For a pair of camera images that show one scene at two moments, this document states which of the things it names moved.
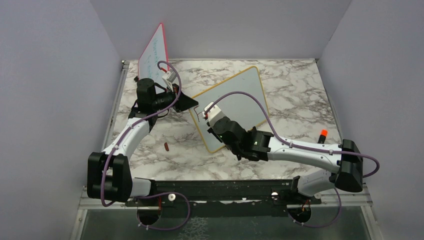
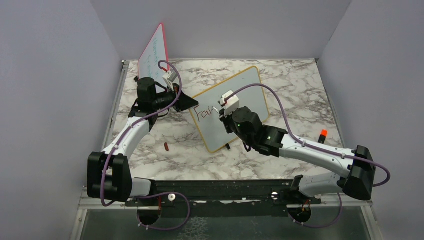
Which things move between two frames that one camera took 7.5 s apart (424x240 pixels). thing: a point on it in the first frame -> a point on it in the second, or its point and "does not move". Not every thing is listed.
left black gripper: [184, 102] does not move
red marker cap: [166, 146] does not move
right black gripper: [211, 129] -> [225, 119]
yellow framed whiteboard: [244, 109] does not move
